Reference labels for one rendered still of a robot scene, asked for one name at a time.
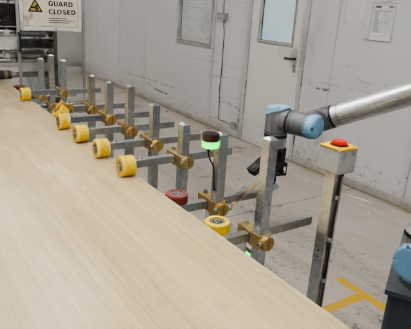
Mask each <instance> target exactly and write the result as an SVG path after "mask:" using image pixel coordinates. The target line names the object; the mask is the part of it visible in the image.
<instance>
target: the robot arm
mask: <svg viewBox="0 0 411 329"><path fill-rule="evenodd" d="M410 106H411V81H409V82H405V83H403V84H399V85H396V86H392V87H389V88H386V89H382V90H380V91H376V92H374V93H370V94H367V95H364V96H360V97H357V98H355V99H350V100H348V101H344V102H340V103H338V104H332V105H329V106H325V107H321V108H319V109H316V110H312V111H309V112H299V111H295V110H291V107H290V105H287V104H271V105H269V106H268V107H267V110H266V121H265V128H264V138H265V137H267V136H274V137H275V138H276V139H278V140H279V145H278V150H277V161H276V167H275V178H274V184H273V191H274V190H276V189H278V188H279V184H277V183H276V179H277V178H276V176H281V175H282V176H285V175H286V172H285V173H283V172H284V170H283V168H284V167H286V171H287V166H288V163H286V162H285V157H286V139H287V134H293V135H296V136H301V137H305V138H308V139H317V138H318V137H319V136H320V135H321V134H322V132H323V131H327V130H330V129H334V128H336V127H340V126H341V125H346V124H349V123H353V122H356V121H360V120H363V119H367V118H371V117H374V116H379V115H382V114H386V113H389V112H393V111H396V110H400V109H403V108H408V107H410ZM260 159H261V156H260V157H259V158H257V160H255V162H253V163H252V164H251V165H250V166H248V167H247V170H248V172H249V174H252V175H253V176H256V175H257V174H258V177H259V171H260ZM392 263H393V267H394V270H395V271H396V273H397V275H398V279H399V281H400V283H401V284H402V285H403V286H404V287H406V288H407V289H408V290H411V222H409V223H407V224H406V225H405V227H404V232H403V236H402V239H401V243H400V246H399V247H398V248H397V249H396V250H395V252H394V254H393V258H392Z"/></svg>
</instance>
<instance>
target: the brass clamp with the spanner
mask: <svg viewBox="0 0 411 329"><path fill-rule="evenodd" d="M200 198H204V199H205V200H207V208H205V210H207V211H208V212H209V213H211V214H213V215H219V216H222V217H224V216H225V215H226V214H227V213H228V211H229V206H228V205H227V204H226V201H225V200H223V201H219V202H215V201H214V200H211V191H208V193H207V194H205V193H203V192H199V193H198V199H200Z"/></svg>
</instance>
